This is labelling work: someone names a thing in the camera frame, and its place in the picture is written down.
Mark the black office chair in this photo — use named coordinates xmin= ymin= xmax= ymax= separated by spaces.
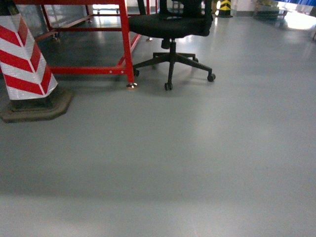
xmin=128 ymin=0 xmax=216 ymax=91

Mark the yellow black striped bollard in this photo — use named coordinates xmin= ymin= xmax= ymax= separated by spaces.
xmin=216 ymin=0 xmax=233 ymax=18

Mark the red white striped bollard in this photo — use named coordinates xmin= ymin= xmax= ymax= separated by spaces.
xmin=0 ymin=0 xmax=74 ymax=123

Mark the red metal table frame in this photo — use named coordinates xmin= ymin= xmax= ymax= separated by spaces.
xmin=14 ymin=0 xmax=151 ymax=90

